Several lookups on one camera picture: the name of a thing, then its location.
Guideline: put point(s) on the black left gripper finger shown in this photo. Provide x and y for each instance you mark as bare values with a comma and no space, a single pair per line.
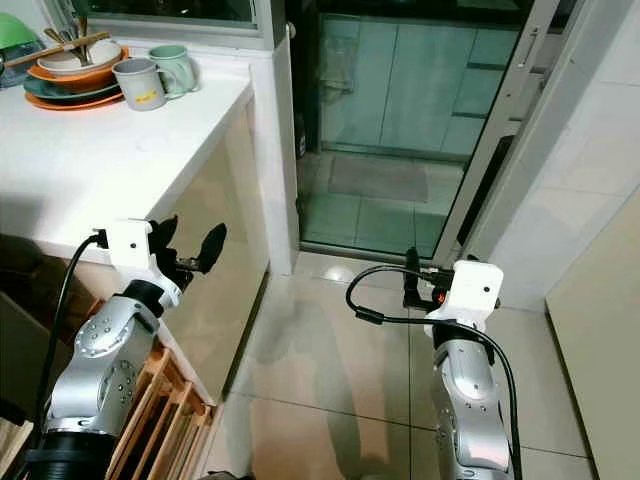
213,245
165,230

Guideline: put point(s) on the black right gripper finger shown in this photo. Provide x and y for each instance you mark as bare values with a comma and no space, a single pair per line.
413,285

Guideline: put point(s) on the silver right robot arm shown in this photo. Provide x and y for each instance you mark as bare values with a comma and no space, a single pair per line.
470,400

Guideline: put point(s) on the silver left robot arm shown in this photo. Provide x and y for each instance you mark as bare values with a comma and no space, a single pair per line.
100,360

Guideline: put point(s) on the beige counter side panel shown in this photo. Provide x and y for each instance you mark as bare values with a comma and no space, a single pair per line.
240,300

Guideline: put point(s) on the grey door mat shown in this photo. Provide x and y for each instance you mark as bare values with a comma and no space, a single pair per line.
378,178

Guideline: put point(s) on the grey mug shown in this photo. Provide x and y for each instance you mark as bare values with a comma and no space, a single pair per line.
137,85

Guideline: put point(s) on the wooden wine rack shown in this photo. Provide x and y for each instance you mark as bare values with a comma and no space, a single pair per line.
160,410

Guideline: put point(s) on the orange plate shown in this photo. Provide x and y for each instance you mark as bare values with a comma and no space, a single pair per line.
75,104

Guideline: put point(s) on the pale green mug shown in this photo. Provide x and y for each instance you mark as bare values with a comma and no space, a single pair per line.
175,68

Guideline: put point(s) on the orange bowl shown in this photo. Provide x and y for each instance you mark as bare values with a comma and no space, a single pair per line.
90,78

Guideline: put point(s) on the cream tall cabinet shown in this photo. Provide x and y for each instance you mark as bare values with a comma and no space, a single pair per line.
595,350

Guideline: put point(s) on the dark teal plate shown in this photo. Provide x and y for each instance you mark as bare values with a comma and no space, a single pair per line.
40,92

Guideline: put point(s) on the white bowl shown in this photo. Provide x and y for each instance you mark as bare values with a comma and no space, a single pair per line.
80,63

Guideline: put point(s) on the grey aluminium door leaf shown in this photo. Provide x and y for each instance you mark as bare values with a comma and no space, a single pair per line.
525,100

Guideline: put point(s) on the long wooden utensil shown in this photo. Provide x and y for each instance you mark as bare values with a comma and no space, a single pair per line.
60,50

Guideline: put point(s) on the short wooden utensil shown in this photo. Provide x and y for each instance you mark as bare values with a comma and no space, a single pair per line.
80,35

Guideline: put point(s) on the green domed plastic container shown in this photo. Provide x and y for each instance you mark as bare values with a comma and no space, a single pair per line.
15,40

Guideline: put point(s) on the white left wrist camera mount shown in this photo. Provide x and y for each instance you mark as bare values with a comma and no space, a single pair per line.
135,245

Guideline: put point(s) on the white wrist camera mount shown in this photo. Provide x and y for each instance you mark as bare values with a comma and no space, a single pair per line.
475,290
135,245

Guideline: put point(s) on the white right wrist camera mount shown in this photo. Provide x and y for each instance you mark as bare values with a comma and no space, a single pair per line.
475,290

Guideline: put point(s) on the window with white frame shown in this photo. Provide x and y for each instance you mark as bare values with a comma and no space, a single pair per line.
160,8

